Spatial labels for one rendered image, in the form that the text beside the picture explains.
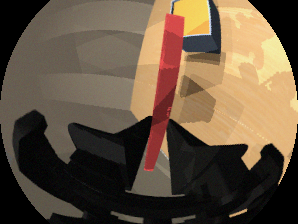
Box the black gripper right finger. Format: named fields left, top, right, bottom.
left=166, top=119, right=249, bottom=196

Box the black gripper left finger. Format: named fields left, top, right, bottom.
left=68, top=116, right=153, bottom=190

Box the red lid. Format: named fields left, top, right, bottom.
left=144, top=14, right=185, bottom=171

